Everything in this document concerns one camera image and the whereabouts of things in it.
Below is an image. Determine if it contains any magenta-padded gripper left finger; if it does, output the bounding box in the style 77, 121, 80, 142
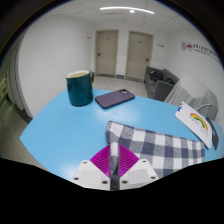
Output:
70, 143, 113, 191

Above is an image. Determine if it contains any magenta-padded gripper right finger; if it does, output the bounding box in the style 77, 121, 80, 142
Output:
118, 143, 159, 187

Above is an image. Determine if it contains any blue white checked towel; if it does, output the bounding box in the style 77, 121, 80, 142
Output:
105, 120, 206, 192

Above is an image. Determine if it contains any purple smartphone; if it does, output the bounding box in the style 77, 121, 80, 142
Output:
94, 88, 136, 110

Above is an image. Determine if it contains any dark green mug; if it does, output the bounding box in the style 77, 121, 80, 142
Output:
65, 69, 95, 107

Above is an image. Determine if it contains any white rainbow-print mouse pad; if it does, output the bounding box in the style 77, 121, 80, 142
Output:
174, 101, 213, 150

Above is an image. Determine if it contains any grey sofa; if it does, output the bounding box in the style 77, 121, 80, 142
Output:
144, 65, 181, 103

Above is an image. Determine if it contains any black bag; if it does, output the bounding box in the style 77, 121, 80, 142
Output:
149, 70, 164, 82

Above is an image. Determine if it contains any beige door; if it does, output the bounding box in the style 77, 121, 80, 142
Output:
125, 30, 154, 82
94, 29, 120, 77

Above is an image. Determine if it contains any long ceiling light strip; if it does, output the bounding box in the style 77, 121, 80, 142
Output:
99, 6, 156, 15

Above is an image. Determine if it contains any wall sign lettering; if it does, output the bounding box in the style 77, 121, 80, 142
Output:
180, 41, 221, 63

